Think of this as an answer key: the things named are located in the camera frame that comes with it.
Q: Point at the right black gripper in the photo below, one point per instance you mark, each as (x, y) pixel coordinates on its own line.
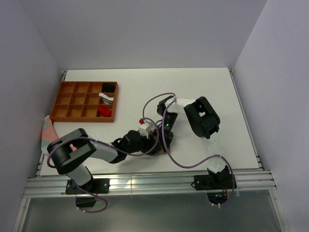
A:
(168, 137)

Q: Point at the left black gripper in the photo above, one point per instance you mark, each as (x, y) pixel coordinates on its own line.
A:
(149, 144)

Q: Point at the brown striped sock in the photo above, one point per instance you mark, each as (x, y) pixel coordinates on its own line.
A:
(160, 151)

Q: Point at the red christmas sock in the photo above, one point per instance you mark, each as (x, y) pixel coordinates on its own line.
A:
(104, 112)

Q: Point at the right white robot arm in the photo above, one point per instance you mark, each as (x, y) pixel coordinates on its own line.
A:
(204, 123)

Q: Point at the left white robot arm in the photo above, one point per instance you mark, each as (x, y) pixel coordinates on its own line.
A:
(67, 154)

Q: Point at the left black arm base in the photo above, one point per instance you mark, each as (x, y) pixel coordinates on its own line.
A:
(95, 186)

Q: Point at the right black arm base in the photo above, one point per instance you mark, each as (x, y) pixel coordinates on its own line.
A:
(205, 182)

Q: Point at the white black rolled sock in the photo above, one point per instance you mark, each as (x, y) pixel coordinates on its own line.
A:
(105, 98)

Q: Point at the orange compartment tray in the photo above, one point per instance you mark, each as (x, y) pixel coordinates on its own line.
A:
(78, 101)

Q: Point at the pink patterned sock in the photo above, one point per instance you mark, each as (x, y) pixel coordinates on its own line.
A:
(48, 134)

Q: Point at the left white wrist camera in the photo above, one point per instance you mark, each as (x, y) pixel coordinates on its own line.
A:
(145, 128)

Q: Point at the aluminium frame rail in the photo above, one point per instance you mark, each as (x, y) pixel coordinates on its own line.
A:
(145, 184)

